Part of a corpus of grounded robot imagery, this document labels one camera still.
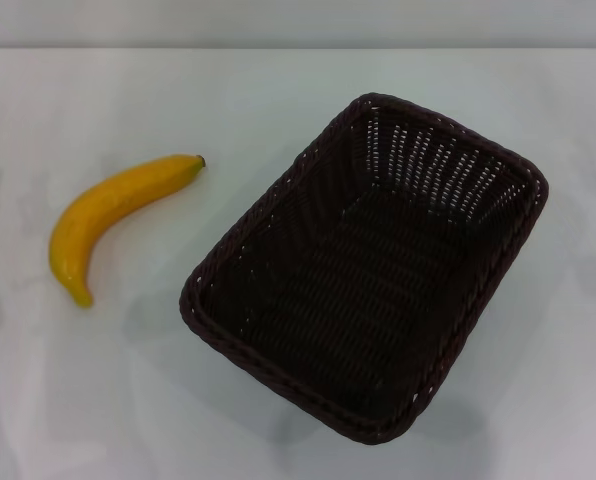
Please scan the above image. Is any dark brown woven basket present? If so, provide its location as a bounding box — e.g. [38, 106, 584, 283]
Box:
[178, 92, 549, 445]

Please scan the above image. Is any yellow banana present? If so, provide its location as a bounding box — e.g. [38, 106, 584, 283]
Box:
[48, 153, 207, 309]

